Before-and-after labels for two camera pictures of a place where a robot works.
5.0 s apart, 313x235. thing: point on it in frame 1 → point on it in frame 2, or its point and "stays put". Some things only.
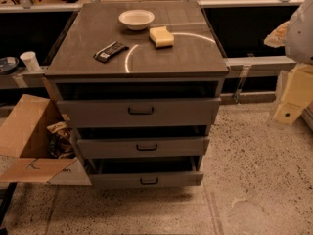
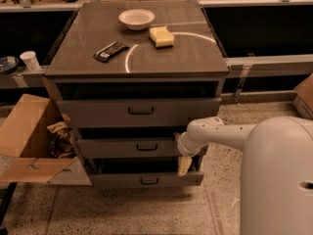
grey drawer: x=144 y=147 stays put
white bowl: x=136 y=20 stays put
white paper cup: x=30 y=61 stays put
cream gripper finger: x=276 y=39 → x=184 y=163
